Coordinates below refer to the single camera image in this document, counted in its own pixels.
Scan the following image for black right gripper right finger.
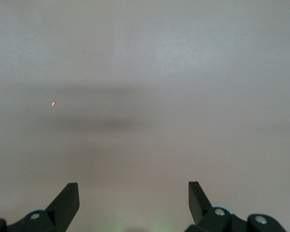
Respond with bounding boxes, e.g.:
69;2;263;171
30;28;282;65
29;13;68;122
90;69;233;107
186;181;248;232

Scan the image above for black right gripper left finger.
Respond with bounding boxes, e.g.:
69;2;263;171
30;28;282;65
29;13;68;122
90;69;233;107
7;183;80;232

